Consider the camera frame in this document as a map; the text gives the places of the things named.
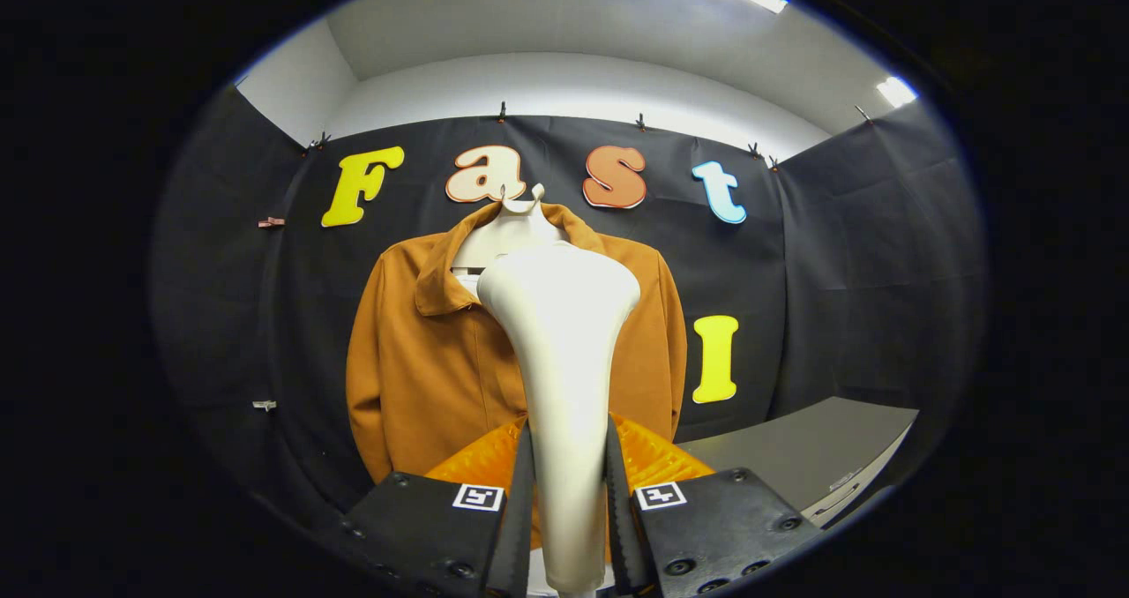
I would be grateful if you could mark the black backdrop cloth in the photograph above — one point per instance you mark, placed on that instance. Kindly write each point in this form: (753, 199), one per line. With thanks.
(838, 272)

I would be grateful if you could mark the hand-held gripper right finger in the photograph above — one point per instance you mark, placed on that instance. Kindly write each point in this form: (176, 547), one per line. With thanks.
(622, 536)

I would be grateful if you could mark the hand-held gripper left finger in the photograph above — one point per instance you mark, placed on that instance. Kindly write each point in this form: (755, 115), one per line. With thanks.
(516, 536)

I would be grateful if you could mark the orange button-up shirt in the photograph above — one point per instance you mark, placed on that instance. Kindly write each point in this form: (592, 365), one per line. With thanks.
(423, 369)

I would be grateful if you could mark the small ceiling light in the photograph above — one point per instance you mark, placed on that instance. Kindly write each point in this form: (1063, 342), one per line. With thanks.
(895, 92)

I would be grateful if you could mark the grey side table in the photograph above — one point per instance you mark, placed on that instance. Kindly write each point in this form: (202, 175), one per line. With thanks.
(794, 448)

